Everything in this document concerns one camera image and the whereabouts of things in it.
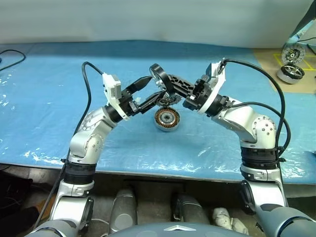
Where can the silver spoked motor housing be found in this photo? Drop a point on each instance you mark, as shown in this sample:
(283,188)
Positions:
(290,74)

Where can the small white tape piece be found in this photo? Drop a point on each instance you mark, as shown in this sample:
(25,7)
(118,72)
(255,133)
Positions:
(137,99)

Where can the blue table mat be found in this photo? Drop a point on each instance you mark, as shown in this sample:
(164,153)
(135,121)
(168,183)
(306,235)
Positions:
(49,111)

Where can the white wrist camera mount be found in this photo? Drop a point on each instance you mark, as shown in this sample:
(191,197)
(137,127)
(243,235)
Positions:
(218,79)
(111,85)

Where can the grey-blue robot torso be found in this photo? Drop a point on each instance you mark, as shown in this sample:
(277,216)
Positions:
(172,230)

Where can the white shoe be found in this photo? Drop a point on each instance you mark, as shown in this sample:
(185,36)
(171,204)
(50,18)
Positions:
(227,219)

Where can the dark toothed rotor disc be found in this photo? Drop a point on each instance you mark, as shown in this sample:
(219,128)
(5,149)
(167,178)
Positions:
(170,100)

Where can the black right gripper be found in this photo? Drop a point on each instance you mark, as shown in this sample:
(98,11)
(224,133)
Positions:
(198,96)

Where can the toothed motor disc on stand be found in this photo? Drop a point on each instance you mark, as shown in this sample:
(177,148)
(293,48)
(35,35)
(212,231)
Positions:
(293,53)

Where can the grey right robot leg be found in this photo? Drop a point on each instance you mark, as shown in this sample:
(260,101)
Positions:
(190,209)

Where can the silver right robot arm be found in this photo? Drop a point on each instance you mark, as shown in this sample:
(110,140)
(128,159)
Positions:
(247,121)

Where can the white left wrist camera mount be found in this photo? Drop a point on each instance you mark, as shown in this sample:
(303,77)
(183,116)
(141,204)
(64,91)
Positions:
(111,85)

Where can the grey left robot leg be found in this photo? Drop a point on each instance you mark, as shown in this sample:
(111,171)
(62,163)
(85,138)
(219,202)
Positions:
(123,209)

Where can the motor stator with copper windings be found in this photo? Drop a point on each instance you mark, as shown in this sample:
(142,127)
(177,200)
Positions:
(168,119)

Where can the grey robot leg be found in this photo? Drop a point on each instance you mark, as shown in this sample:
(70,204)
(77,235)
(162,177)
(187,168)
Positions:
(190,209)
(123,209)

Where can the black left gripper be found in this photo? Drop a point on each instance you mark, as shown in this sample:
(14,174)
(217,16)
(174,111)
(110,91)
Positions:
(129,103)

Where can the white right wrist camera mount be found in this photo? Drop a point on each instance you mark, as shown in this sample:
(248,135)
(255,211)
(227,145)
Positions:
(218,79)

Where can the brown cardboard sheet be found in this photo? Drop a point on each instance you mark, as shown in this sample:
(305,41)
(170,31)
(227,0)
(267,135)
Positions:
(266,74)

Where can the light blue stand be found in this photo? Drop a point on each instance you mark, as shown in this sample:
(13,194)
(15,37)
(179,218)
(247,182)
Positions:
(303,24)

